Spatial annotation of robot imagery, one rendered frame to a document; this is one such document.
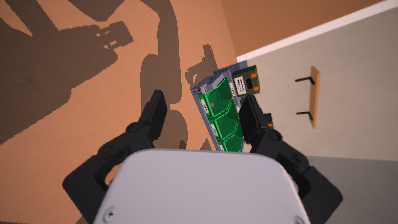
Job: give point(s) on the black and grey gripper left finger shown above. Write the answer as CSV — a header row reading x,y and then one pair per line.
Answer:
x,y
86,185

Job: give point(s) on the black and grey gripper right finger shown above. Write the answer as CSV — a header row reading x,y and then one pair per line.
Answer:
x,y
320,198

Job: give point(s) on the green bin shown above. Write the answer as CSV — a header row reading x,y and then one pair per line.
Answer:
x,y
224,123
232,142
220,96

